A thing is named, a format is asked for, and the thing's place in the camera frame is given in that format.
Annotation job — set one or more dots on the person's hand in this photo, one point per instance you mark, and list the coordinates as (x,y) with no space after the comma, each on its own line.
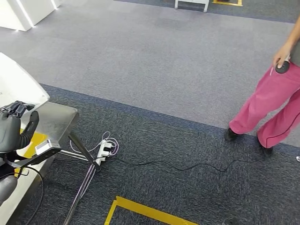
(282,54)

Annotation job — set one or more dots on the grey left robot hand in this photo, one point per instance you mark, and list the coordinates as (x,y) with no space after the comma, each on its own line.
(10,133)

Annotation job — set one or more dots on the black round disc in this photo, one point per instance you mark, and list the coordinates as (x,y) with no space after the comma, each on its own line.
(284,68)

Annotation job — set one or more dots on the white plastic car body part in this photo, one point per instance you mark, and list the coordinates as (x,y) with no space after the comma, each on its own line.
(16,84)

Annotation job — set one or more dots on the person's forearm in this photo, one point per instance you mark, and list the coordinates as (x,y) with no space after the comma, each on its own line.
(294,34)

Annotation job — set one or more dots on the steel workbench table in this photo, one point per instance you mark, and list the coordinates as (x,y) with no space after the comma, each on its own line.
(58,121)

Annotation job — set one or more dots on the large yellow tape square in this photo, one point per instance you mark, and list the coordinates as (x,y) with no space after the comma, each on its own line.
(36,141)

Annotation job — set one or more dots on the person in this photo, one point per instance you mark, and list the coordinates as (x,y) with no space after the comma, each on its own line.
(269,99)

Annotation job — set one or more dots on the white bench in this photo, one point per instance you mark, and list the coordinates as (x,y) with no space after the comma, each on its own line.
(206,3)

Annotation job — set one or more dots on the white power strip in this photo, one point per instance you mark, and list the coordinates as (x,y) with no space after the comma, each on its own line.
(102,152)

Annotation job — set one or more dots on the yellow floor tape square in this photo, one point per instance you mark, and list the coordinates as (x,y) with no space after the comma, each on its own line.
(145,211)

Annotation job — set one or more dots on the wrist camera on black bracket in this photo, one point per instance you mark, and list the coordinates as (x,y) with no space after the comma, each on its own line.
(45,147)

